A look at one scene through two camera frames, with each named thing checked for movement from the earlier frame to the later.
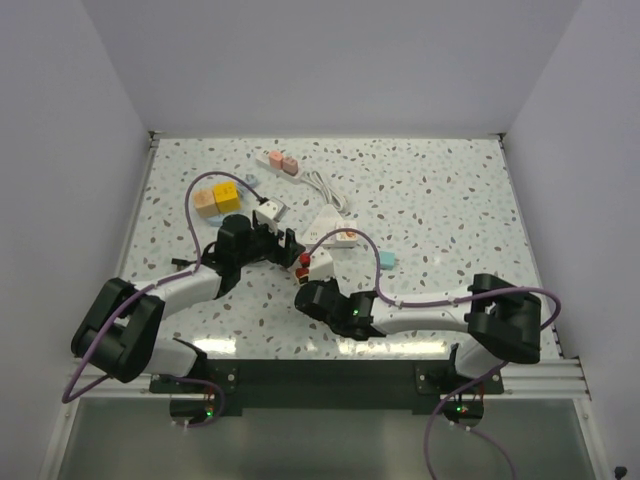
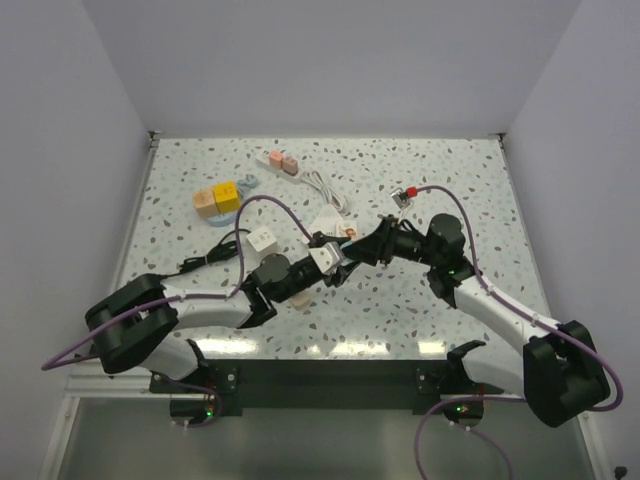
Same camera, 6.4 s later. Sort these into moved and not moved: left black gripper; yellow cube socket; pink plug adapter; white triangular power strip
Moved: left black gripper
Not moved: pink plug adapter; white triangular power strip; yellow cube socket
